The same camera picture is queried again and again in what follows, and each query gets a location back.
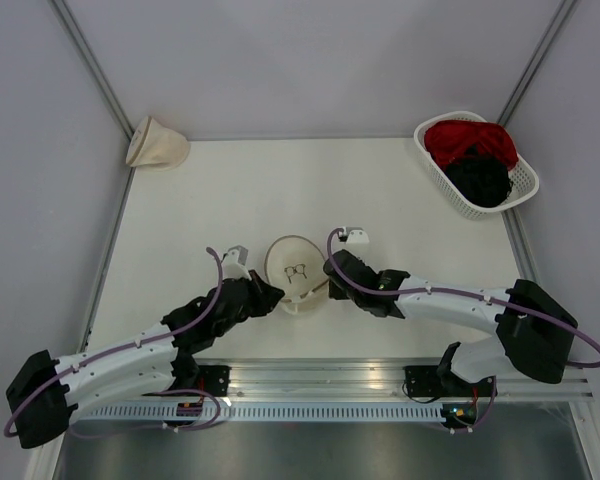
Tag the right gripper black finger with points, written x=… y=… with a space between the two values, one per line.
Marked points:
x=329 y=269
x=336 y=293

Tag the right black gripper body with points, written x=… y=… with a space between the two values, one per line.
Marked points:
x=357 y=298

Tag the white slotted cable duct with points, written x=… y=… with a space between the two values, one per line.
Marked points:
x=273 y=412

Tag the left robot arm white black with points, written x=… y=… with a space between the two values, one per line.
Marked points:
x=49 y=394

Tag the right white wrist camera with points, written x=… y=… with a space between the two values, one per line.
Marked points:
x=353 y=236

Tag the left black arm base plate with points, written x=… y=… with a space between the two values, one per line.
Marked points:
x=212 y=379

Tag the red bra in basket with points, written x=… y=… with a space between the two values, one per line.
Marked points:
x=448 y=141

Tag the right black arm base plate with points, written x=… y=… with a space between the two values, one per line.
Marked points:
x=422 y=384

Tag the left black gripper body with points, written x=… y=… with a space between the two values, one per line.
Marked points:
x=246 y=309

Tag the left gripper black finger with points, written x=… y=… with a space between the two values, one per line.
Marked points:
x=268 y=305
x=265 y=293

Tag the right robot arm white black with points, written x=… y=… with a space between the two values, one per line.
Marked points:
x=526 y=330

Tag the aluminium mounting rail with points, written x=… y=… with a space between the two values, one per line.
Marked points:
x=369 y=379

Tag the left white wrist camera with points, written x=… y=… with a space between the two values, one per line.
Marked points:
x=234 y=263

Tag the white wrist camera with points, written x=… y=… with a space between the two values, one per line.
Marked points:
x=234 y=263
x=353 y=236

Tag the black bra in basket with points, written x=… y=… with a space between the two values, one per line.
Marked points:
x=481 y=178

